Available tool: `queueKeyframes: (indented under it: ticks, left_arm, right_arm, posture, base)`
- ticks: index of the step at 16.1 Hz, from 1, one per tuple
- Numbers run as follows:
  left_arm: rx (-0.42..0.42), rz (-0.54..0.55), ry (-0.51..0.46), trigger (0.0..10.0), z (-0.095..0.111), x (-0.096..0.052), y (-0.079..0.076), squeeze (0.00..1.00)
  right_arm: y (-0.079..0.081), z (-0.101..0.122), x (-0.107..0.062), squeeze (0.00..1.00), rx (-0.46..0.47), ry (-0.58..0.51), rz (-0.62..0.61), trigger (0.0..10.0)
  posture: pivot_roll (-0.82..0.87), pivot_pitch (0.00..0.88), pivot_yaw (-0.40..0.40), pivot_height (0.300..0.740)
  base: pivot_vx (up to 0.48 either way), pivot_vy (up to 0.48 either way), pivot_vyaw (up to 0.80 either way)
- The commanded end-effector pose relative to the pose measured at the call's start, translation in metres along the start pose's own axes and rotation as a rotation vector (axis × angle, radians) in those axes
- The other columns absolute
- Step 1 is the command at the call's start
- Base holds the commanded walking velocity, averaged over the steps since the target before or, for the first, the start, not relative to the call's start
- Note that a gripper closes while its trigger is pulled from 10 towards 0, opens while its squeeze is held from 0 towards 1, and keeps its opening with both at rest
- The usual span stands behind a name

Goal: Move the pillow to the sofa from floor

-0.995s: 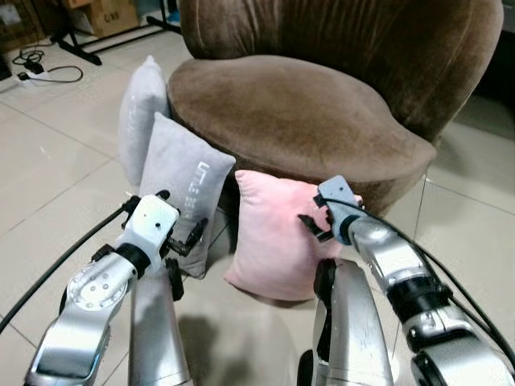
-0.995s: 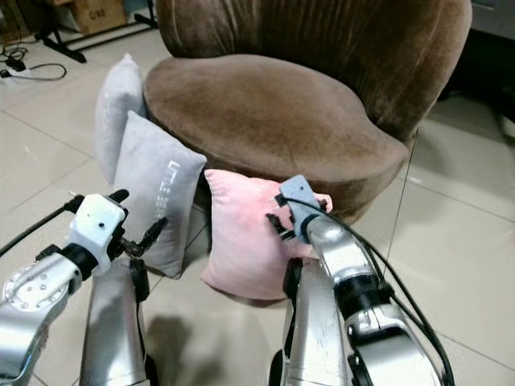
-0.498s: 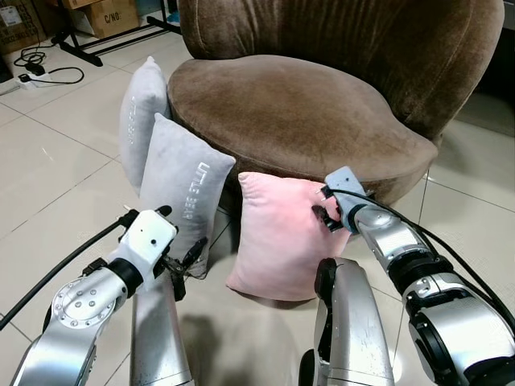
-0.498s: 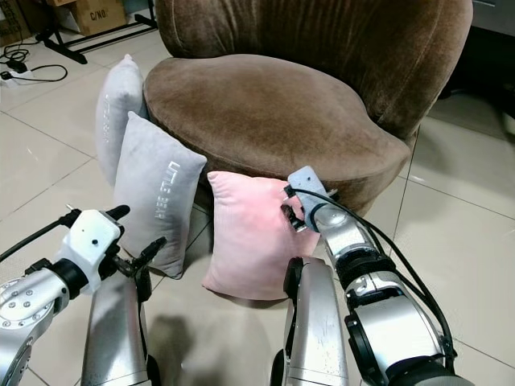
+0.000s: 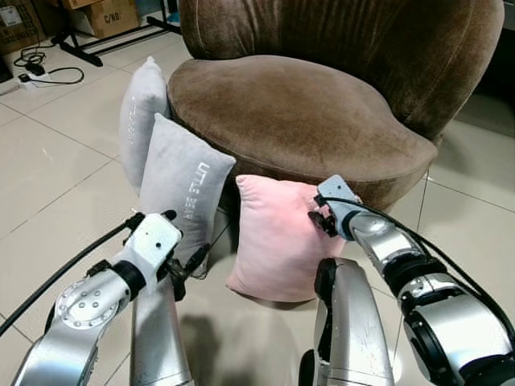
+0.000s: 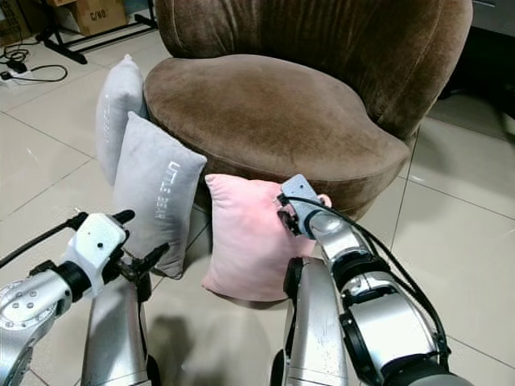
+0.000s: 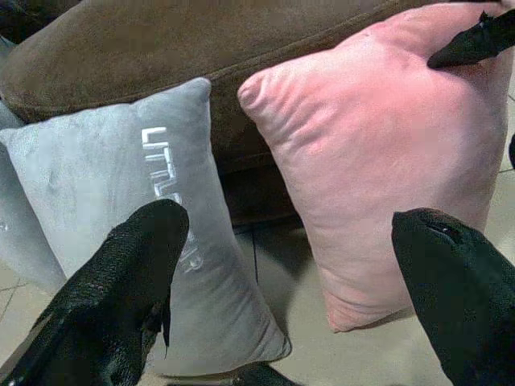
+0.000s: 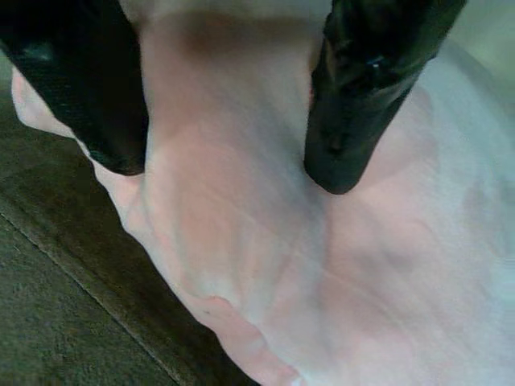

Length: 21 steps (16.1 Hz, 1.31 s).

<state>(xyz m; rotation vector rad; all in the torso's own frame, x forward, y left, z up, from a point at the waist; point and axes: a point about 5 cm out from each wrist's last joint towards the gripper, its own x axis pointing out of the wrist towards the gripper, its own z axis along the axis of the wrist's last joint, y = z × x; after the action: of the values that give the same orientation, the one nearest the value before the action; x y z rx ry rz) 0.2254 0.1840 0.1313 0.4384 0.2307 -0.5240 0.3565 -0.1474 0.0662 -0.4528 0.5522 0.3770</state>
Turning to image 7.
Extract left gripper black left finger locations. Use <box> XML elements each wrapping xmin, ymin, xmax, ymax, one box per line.
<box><xmin>0</xmin><ymin>199</ymin><xmax>190</xmax><ymax>386</ymax></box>

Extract brown fabric sofa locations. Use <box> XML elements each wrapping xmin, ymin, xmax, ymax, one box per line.
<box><xmin>0</xmin><ymin>0</ymin><xmax>504</xmax><ymax>227</ymax></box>

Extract grey pillow with white lettering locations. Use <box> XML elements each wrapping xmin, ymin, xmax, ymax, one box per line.
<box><xmin>0</xmin><ymin>76</ymin><xmax>293</xmax><ymax>377</ymax></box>

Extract pink plush pillow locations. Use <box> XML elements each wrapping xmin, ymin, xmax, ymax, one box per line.
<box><xmin>237</xmin><ymin>2</ymin><xmax>515</xmax><ymax>334</ymax></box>

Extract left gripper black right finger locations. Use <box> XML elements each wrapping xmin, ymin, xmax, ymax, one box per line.
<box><xmin>391</xmin><ymin>207</ymin><xmax>515</xmax><ymax>386</ymax></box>

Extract plain grey pillow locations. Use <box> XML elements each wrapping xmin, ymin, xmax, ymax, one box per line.
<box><xmin>0</xmin><ymin>100</ymin><xmax>68</xmax><ymax>295</ymax></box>

